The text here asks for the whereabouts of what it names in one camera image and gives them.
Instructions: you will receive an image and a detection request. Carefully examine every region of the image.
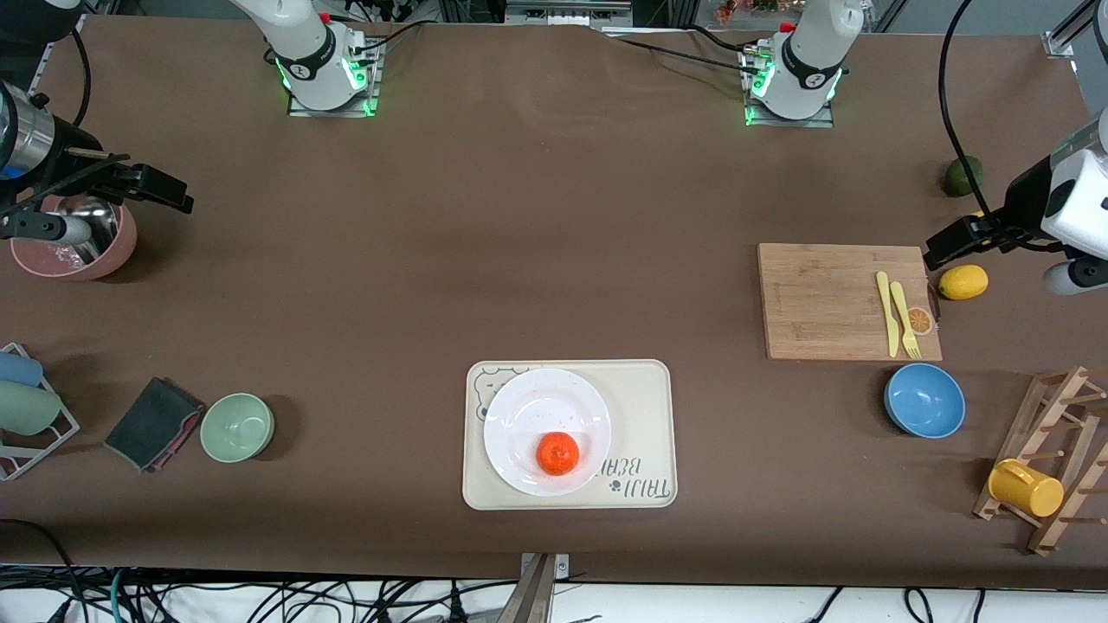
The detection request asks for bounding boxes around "wooden mug rack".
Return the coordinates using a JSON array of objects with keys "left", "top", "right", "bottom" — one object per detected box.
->
[{"left": 973, "top": 365, "right": 1108, "bottom": 556}]

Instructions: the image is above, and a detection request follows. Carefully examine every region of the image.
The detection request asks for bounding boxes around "yellow mug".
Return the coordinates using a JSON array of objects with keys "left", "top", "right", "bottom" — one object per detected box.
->
[{"left": 988, "top": 459, "right": 1066, "bottom": 518}]

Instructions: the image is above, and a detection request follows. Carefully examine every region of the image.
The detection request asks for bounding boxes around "yellow plastic fork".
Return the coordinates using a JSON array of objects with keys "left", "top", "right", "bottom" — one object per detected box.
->
[{"left": 890, "top": 281, "right": 923, "bottom": 361}]

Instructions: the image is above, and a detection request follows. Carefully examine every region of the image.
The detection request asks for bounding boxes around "yellow plastic knife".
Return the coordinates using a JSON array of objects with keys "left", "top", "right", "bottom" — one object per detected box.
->
[{"left": 876, "top": 271, "right": 901, "bottom": 358}]

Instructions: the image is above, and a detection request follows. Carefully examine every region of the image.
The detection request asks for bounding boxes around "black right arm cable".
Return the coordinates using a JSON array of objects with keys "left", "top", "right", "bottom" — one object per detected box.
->
[{"left": 69, "top": 30, "right": 92, "bottom": 131}]

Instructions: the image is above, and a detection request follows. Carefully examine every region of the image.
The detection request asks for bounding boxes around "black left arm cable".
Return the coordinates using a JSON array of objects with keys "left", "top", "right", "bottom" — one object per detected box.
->
[{"left": 939, "top": 0, "right": 1014, "bottom": 234}]

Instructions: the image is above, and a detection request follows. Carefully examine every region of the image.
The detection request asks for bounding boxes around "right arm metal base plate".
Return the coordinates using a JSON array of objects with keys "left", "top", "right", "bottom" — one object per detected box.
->
[{"left": 286, "top": 35, "right": 383, "bottom": 119}]

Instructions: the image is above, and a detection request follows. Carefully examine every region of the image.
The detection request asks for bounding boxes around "dark green avocado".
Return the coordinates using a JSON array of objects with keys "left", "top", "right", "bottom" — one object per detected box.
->
[{"left": 943, "top": 155, "right": 985, "bottom": 198}]

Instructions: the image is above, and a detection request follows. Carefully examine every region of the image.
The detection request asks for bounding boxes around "dark grey folded cloth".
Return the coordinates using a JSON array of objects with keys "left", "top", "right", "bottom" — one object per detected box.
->
[{"left": 104, "top": 376, "right": 207, "bottom": 473}]

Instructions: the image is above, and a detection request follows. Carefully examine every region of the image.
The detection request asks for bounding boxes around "cream bear print tray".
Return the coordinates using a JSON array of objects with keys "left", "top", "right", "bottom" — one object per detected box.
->
[{"left": 461, "top": 359, "right": 679, "bottom": 511}]

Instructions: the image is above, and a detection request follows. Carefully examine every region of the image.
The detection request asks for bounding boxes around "black left base cable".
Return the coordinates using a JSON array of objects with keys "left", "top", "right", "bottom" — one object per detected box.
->
[{"left": 606, "top": 35, "right": 758, "bottom": 74}]

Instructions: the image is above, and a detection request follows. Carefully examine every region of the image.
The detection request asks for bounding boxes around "black looped floor cable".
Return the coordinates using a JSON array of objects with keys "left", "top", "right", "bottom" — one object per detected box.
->
[{"left": 0, "top": 519, "right": 87, "bottom": 623}]

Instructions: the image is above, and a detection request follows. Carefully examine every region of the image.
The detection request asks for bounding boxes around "blue bowl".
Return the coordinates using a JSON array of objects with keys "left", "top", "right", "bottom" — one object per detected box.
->
[{"left": 884, "top": 363, "right": 967, "bottom": 440}]

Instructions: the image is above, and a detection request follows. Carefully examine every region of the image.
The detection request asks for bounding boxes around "white round plate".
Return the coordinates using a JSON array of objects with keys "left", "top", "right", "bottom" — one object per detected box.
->
[{"left": 483, "top": 368, "right": 613, "bottom": 498}]

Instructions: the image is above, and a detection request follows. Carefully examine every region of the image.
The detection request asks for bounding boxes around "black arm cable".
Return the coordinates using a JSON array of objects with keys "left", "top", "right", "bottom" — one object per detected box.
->
[
  {"left": 939, "top": 0, "right": 1014, "bottom": 234},
  {"left": 69, "top": 30, "right": 92, "bottom": 131}
]

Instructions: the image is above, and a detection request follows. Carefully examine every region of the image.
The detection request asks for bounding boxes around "pale green bowl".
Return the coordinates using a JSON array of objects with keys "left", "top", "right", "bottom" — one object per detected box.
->
[{"left": 200, "top": 393, "right": 275, "bottom": 464}]

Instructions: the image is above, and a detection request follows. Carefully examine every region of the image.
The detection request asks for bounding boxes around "wooden cutting board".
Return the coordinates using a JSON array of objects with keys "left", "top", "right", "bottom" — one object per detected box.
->
[{"left": 757, "top": 242, "right": 944, "bottom": 363}]

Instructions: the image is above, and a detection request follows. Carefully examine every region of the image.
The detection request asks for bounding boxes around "pink bowl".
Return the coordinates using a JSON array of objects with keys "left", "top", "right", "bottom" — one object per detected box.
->
[{"left": 10, "top": 195, "right": 138, "bottom": 281}]

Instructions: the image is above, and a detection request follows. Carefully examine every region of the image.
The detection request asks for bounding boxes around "orange fruit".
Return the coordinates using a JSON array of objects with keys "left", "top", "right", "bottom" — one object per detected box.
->
[{"left": 536, "top": 432, "right": 580, "bottom": 477}]

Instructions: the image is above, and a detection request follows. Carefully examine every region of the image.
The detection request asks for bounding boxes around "black right base cable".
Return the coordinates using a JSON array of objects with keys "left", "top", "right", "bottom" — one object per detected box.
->
[{"left": 351, "top": 19, "right": 427, "bottom": 55}]

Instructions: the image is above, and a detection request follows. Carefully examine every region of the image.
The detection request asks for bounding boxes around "aluminium frame rail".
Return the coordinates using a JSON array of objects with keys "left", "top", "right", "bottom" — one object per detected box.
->
[{"left": 505, "top": 0, "right": 633, "bottom": 27}]

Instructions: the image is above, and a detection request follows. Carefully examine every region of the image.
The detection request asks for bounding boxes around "black base cable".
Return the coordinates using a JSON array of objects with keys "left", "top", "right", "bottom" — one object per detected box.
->
[
  {"left": 606, "top": 35, "right": 758, "bottom": 74},
  {"left": 351, "top": 19, "right": 427, "bottom": 55}
]

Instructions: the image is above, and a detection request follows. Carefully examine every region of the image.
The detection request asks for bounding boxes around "pale green cup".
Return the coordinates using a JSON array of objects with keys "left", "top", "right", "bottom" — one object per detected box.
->
[{"left": 0, "top": 381, "right": 63, "bottom": 437}]

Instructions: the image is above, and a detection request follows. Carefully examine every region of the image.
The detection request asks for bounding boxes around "white wire cup rack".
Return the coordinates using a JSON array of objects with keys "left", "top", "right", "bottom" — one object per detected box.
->
[{"left": 0, "top": 343, "right": 81, "bottom": 482}]

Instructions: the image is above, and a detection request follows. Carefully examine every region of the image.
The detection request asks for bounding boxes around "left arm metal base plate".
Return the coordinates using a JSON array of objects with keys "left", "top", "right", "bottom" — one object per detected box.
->
[{"left": 740, "top": 48, "right": 836, "bottom": 129}]

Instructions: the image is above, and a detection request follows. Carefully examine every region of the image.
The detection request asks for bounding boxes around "light blue cup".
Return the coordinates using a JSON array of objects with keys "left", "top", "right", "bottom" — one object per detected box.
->
[{"left": 0, "top": 350, "right": 44, "bottom": 389}]

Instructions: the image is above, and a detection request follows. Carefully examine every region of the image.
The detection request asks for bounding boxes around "metal table edge bracket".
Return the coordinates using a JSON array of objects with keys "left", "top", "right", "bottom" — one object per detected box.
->
[{"left": 519, "top": 552, "right": 570, "bottom": 623}]

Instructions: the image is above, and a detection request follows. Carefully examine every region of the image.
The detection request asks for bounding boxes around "metal scoop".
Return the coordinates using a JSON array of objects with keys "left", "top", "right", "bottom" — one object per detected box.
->
[{"left": 52, "top": 197, "right": 119, "bottom": 265}]

